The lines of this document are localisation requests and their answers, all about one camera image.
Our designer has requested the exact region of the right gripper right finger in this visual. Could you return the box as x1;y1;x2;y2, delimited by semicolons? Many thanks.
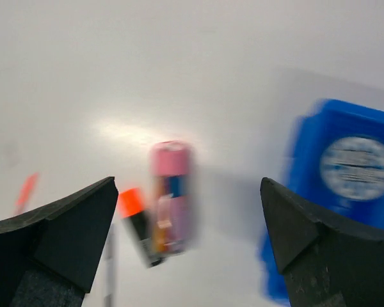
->
260;177;384;307

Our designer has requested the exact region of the orange cap black highlighter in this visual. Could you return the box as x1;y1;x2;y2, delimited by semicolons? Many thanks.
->
118;188;163;267

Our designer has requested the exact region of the blue round tape tin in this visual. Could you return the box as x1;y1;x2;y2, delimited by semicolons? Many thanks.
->
320;136;384;201

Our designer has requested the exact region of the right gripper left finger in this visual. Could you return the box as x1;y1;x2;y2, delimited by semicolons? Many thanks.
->
0;177;118;306

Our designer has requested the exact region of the blue plastic sorting bin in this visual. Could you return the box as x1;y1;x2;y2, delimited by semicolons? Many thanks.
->
260;100;384;306

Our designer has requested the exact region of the orange clear pen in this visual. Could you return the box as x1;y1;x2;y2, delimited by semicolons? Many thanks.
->
14;173;39;216

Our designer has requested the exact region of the thin grey pen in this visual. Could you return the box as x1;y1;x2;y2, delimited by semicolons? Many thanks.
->
104;224;115;307

